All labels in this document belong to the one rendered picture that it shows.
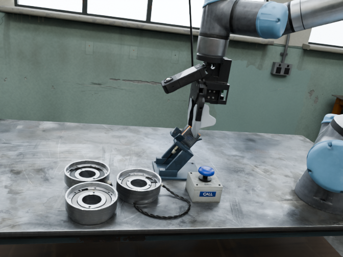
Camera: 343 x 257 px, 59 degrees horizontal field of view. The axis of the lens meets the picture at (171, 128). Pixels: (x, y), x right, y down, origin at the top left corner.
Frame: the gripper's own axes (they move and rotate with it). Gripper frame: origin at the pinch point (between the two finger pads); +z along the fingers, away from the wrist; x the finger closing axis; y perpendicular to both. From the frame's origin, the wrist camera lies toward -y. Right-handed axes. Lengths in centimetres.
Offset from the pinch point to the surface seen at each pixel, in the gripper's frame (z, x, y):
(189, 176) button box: 8.4, -10.5, -1.5
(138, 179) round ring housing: 10.1, -9.9, -13.9
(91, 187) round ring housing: 9.8, -14.3, -24.8
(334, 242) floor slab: 93, 61, 122
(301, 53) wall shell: -15, 152, 123
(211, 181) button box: 8.3, -12.9, 3.3
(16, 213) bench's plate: 12.8, -20.0, -38.6
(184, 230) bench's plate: 13.2, -24.7, -5.1
